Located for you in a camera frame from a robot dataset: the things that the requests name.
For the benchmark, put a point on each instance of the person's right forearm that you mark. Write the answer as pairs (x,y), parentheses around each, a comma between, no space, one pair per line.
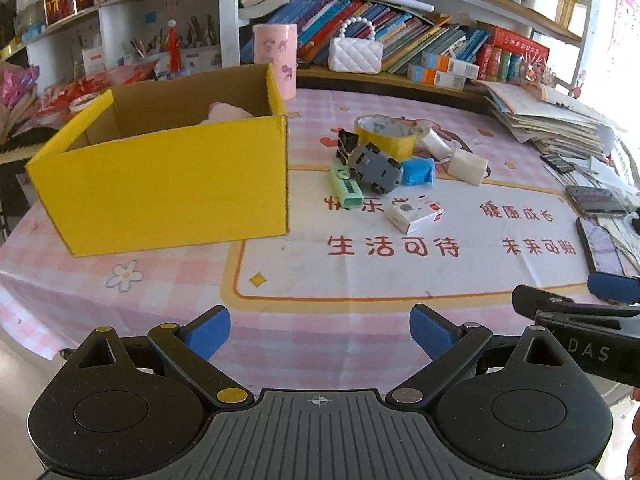
(635,440)

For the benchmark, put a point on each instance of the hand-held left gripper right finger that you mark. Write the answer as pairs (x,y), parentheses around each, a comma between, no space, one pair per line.
(427,332)

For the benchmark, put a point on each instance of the orange white box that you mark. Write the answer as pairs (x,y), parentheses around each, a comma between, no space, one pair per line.
(450,64)
(432,77)

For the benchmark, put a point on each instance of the grey toy car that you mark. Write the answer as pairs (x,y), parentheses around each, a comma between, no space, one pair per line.
(375,167)

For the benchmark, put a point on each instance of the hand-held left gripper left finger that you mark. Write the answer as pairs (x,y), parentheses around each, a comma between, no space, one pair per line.
(212,332)

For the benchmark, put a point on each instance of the yellow cardboard box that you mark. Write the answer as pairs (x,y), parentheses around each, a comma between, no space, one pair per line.
(175,185)

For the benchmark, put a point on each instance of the small black calculator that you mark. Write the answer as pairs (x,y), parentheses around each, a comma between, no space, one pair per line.
(557,162)

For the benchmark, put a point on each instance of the red hanging ornament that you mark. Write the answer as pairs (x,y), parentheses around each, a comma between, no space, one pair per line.
(174,45)

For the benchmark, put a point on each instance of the small blue paper box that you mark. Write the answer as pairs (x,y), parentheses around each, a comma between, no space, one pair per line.
(417,172)

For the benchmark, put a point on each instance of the pile of red paper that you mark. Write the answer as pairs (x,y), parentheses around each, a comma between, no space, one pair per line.
(100,87)

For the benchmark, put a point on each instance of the grey calculator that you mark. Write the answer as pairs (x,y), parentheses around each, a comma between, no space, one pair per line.
(595,200)

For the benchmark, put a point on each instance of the pink flower wrapping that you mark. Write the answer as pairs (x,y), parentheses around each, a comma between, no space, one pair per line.
(17,87)

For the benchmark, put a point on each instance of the pink wall poster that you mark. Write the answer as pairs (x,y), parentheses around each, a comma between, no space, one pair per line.
(621,20)

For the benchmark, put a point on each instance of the black binder clip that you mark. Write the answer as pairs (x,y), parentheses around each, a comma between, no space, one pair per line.
(346,145)

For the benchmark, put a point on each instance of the grey pen organizer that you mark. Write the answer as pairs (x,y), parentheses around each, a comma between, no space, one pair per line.
(195,52)

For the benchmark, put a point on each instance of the small white printed box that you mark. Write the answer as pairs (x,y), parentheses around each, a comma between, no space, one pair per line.
(415,217)

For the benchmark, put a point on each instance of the white box red label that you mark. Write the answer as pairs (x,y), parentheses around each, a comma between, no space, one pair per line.
(95,62)

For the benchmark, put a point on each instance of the smartphone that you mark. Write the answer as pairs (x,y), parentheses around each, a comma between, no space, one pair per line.
(600,245)

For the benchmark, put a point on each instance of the yellow tape roll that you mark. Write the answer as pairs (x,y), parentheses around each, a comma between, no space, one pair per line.
(395,145)

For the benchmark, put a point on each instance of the stack of papers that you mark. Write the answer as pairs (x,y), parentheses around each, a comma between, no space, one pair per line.
(540,115)

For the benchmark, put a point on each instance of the plain white block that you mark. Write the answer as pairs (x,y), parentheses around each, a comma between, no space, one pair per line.
(467,167)

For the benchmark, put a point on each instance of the red boxed book set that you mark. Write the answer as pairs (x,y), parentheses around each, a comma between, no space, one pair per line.
(515,47)

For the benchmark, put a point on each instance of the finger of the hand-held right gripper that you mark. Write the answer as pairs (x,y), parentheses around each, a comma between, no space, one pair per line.
(555,302)
(607,285)

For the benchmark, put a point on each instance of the pink checked tablecloth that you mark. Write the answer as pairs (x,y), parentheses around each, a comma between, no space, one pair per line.
(350,270)

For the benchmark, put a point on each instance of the white bookshelf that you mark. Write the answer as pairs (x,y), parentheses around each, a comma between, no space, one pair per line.
(229,10)

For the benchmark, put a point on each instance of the pink soft item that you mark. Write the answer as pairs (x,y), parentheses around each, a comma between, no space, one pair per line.
(227,111)

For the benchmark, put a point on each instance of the pink cylinder holder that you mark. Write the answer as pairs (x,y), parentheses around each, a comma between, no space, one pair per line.
(275,60)

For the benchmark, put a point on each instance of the row of slanted books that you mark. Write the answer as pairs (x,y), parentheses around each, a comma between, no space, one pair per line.
(320,17)

